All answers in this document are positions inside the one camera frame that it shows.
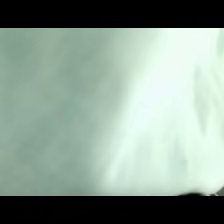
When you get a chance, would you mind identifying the pale green shirt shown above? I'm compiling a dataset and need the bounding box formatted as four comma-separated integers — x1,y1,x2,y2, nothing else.
0,28,224,197

